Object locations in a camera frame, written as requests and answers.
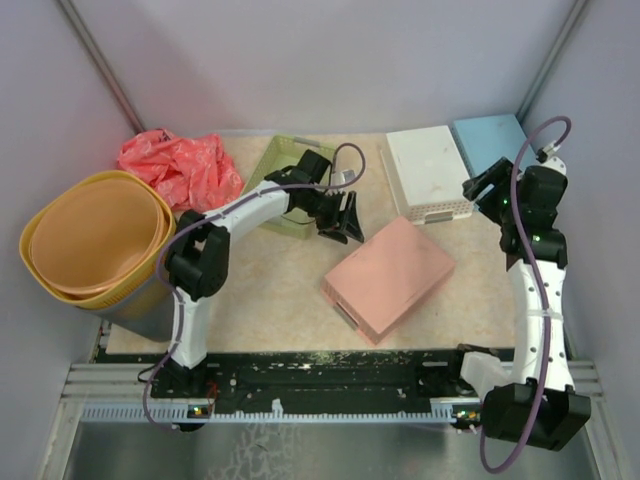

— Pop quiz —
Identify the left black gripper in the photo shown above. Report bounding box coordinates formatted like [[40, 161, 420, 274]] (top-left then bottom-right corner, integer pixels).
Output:
[[303, 186, 364, 244]]

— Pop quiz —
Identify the blue perforated plastic basket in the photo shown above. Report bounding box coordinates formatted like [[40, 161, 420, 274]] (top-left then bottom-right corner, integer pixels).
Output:
[[451, 114, 527, 177]]

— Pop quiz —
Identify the pink perforated plastic basket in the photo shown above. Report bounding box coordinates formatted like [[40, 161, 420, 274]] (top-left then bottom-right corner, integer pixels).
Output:
[[321, 217, 456, 345]]

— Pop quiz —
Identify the white perforated plastic basket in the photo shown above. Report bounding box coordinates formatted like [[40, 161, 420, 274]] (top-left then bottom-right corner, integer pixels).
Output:
[[381, 125, 473, 225]]

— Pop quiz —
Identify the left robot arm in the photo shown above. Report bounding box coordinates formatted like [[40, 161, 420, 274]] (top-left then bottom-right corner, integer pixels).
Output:
[[157, 143, 366, 397]]

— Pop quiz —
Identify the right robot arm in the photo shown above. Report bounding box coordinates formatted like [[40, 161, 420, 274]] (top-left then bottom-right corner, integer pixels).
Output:
[[446, 157, 591, 451]]

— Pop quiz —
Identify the green perforated plastic basket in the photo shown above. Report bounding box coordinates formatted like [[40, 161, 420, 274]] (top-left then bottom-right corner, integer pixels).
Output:
[[242, 135, 336, 240]]

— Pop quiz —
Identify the red plastic bag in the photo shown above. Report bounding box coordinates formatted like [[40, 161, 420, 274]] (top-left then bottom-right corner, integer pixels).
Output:
[[117, 129, 244, 212]]

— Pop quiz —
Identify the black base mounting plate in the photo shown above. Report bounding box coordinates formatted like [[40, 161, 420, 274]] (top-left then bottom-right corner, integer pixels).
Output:
[[151, 348, 473, 415]]

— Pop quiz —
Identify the grey plastic bin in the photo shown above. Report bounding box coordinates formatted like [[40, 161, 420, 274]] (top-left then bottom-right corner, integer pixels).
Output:
[[93, 282, 174, 342]]

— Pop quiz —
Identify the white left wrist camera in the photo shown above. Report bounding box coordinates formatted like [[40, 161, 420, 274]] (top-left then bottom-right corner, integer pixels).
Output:
[[331, 169, 356, 185]]

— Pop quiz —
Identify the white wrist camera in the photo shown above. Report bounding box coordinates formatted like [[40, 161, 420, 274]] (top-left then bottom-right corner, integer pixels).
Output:
[[536, 143, 567, 176], [331, 169, 356, 185]]

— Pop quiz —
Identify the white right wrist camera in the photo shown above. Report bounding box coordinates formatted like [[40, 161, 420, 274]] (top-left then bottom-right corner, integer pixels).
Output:
[[536, 143, 567, 176]]

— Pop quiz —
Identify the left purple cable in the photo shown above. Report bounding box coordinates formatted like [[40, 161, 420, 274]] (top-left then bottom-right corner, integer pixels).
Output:
[[142, 143, 367, 434]]

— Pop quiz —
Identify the white slotted cable duct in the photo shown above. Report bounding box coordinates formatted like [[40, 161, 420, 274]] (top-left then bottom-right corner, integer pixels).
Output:
[[80, 400, 479, 424]]

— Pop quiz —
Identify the aluminium frame rail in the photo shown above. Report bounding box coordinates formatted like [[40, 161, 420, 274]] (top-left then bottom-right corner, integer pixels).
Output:
[[61, 364, 152, 401]]

